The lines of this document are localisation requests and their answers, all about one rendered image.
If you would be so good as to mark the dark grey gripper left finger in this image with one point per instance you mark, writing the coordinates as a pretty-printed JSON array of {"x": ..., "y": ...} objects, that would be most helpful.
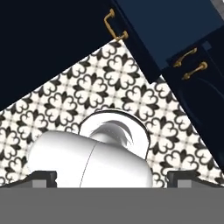
[{"x": 40, "y": 178}]

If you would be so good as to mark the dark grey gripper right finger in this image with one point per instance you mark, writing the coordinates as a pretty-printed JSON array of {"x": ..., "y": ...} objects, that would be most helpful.
[{"x": 183, "y": 178}]

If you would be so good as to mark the white rounded object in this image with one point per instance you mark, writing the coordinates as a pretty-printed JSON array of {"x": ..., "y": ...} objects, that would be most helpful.
[{"x": 87, "y": 157}]

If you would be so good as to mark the dark navy cupboard door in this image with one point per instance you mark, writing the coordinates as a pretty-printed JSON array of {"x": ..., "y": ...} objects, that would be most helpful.
[
  {"x": 204, "y": 110},
  {"x": 46, "y": 43}
]

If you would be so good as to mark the blue cupboard door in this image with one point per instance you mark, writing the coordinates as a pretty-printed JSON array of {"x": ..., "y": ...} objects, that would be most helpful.
[{"x": 172, "y": 26}]

